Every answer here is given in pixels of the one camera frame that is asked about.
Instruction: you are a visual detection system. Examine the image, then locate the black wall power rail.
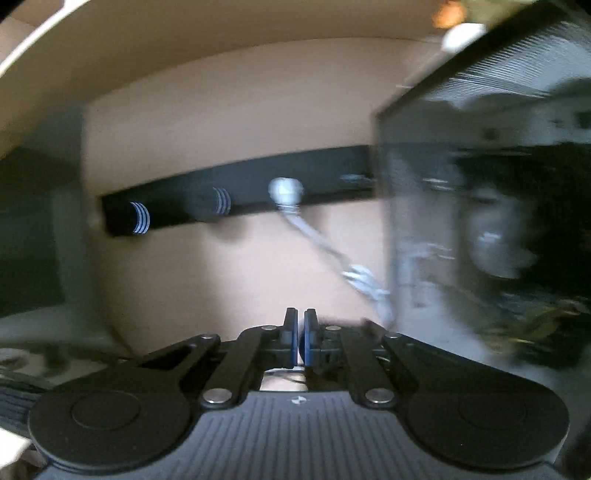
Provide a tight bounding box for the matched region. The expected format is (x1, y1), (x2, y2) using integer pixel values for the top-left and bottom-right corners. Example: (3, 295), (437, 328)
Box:
(100, 144), (376, 239)

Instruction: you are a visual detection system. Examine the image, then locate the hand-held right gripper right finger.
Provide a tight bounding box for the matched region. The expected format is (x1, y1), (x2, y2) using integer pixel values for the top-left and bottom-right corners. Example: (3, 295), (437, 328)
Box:
(304, 308), (455, 409)

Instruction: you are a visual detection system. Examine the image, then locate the white round object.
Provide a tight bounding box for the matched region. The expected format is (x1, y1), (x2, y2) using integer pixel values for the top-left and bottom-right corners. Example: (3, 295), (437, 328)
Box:
(441, 22), (486, 52)

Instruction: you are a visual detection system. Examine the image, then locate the black computer monitor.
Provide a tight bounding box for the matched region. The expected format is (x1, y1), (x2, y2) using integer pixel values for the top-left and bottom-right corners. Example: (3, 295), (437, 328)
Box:
(0, 108), (93, 319)

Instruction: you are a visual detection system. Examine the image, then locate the white plug with cable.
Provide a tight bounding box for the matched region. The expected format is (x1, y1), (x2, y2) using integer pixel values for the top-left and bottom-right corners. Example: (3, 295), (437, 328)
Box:
(268, 176), (399, 326)

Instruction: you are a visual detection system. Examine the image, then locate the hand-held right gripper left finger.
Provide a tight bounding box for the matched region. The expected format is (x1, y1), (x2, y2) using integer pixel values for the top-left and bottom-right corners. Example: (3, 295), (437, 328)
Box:
(139, 307), (300, 409)

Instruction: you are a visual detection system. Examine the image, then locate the orange blurred object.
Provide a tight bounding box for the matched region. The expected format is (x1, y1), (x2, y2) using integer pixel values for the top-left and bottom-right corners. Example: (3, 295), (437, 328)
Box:
(431, 0), (467, 28)

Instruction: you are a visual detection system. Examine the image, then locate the black keyboard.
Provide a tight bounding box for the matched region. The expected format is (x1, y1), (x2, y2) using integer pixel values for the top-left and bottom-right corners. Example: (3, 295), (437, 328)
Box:
(0, 369), (54, 437)

